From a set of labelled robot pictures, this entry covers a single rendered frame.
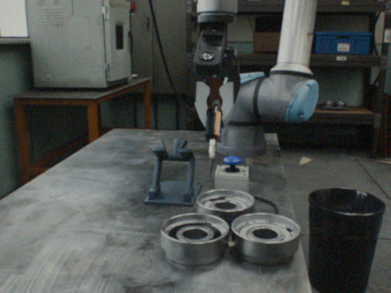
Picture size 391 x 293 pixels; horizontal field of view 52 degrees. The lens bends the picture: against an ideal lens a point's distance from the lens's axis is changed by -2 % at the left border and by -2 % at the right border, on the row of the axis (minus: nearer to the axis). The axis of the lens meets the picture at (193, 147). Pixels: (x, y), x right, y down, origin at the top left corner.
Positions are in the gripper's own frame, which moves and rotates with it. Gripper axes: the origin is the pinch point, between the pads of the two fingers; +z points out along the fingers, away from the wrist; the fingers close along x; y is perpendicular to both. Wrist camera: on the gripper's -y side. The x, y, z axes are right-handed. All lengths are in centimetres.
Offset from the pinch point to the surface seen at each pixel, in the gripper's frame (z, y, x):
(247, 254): 14.9, -23.5, -7.7
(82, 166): 16.5, 18.4, 36.7
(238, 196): 13.4, -4.2, -5.3
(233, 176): 12.3, 4.0, -3.7
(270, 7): -46, 327, -15
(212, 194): 13.2, -4.7, -0.2
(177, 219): 13.0, -17.2, 3.9
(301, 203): 97, 202, -41
